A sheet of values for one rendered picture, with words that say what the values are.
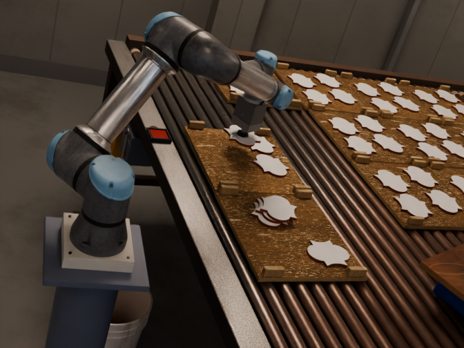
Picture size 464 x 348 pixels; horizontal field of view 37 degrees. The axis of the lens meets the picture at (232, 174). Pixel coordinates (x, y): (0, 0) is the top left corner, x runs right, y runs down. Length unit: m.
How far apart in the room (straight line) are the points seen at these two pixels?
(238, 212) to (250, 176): 0.24
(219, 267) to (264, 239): 0.19
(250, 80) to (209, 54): 0.20
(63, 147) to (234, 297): 0.59
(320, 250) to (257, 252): 0.20
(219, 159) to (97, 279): 0.73
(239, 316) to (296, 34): 3.48
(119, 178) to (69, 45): 3.13
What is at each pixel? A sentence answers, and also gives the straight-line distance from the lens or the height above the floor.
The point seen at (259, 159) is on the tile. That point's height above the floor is 0.95.
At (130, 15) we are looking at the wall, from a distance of 4.73.
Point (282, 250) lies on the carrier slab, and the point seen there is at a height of 0.94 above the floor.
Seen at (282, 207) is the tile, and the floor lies 0.97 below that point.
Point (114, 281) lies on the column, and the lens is 1.81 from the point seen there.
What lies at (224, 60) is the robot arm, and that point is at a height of 1.42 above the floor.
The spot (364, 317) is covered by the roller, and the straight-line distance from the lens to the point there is 1.91.
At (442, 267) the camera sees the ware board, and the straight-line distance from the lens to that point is 2.03.
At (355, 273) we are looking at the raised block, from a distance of 2.00.
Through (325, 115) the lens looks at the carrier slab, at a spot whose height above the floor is 0.94.
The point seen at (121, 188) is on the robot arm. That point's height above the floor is 1.12.
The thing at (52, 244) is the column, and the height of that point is 0.87.
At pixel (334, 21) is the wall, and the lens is 5.07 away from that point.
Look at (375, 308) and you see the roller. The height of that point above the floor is 0.92.
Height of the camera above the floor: 2.03
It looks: 29 degrees down
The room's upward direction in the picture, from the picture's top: 17 degrees clockwise
